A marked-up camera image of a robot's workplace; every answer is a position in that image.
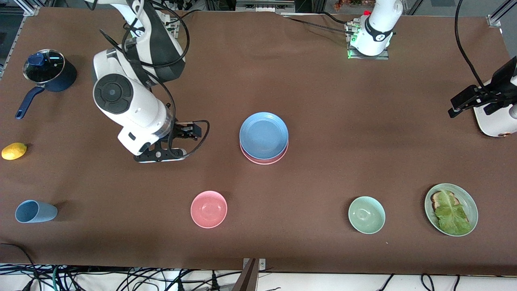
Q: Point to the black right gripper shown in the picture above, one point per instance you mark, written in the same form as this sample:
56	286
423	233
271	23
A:
180	131

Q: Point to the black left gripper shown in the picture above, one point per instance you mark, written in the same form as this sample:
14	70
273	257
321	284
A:
502	84

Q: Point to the blue plate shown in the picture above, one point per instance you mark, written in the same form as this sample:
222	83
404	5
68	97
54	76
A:
263	135

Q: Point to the pink plate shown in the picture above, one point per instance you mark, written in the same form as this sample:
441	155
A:
264	161

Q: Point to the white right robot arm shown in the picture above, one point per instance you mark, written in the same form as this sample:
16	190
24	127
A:
133	109

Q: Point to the white toaster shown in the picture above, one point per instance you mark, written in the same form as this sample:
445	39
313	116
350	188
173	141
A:
492	126

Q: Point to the pink bowl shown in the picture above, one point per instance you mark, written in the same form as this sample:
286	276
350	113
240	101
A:
209	209

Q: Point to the aluminium corner profile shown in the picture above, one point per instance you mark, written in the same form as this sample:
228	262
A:
499	16

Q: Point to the green plate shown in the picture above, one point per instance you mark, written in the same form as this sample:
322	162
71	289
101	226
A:
469	202

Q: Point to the toasted bread slice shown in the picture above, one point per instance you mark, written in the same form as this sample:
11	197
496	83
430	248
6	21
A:
435	198

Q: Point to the green lettuce leaf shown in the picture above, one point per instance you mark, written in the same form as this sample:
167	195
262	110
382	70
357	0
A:
450	214

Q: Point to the dark blue saucepan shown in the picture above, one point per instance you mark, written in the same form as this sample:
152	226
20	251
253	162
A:
66	79

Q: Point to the brown table cover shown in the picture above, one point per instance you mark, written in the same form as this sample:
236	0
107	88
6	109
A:
323	89

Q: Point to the orange object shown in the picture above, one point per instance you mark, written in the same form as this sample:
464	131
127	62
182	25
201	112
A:
355	3

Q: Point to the green bowl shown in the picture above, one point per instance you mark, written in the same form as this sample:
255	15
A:
366	215

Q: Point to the black power plug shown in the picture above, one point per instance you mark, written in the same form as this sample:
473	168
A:
215	283
179	286

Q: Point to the glass lid blue knob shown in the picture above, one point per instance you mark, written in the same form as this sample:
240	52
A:
50	69

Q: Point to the blue cup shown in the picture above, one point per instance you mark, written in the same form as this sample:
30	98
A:
36	211

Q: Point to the yellow lemon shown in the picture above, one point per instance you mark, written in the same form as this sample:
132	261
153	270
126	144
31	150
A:
14	151

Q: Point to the aluminium table edge strip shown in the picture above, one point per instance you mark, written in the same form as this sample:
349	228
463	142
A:
29	9

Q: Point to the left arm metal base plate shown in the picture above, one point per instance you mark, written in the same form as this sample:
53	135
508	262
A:
383	56

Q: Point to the aluminium frame beam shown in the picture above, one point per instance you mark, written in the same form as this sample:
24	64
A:
264	5

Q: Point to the metal table bracket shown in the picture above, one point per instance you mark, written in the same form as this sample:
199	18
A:
261	263

